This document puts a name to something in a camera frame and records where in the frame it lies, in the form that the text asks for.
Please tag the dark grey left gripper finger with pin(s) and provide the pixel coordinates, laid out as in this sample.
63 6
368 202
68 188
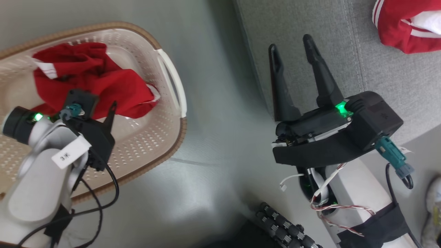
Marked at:
111 119

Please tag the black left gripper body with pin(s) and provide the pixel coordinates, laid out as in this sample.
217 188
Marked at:
98 141

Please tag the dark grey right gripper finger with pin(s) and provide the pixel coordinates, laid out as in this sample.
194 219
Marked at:
324 79
284 96

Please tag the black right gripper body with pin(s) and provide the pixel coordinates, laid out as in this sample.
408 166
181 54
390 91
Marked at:
317 144

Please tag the red garment with white collar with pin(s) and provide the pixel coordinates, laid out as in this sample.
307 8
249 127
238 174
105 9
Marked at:
110 82

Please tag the red white striped garment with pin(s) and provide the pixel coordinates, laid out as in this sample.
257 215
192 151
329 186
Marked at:
396 31

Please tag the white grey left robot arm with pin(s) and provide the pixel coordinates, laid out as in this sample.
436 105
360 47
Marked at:
41 186

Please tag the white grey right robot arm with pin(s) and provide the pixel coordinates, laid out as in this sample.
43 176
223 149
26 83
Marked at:
361 193

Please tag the grey fabric sofa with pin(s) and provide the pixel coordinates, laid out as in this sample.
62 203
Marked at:
379 69

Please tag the beige perforated laundry basket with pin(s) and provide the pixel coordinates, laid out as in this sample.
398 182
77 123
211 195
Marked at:
148 151

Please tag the black roller robot wheel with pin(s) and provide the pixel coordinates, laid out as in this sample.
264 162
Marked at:
286 227

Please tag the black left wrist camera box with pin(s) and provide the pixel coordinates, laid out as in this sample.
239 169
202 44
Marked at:
86 100

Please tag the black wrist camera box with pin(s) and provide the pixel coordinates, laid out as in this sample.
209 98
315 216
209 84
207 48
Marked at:
86 100
375 117

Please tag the teal left camera connector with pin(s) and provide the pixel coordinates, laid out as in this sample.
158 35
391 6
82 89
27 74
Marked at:
72 111

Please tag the teal camera connector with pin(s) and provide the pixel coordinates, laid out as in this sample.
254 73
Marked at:
72 111
392 155

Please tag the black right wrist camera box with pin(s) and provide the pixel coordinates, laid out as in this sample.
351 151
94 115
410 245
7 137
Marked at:
375 117

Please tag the teal right camera connector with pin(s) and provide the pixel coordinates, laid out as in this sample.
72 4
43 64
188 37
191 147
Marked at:
392 155

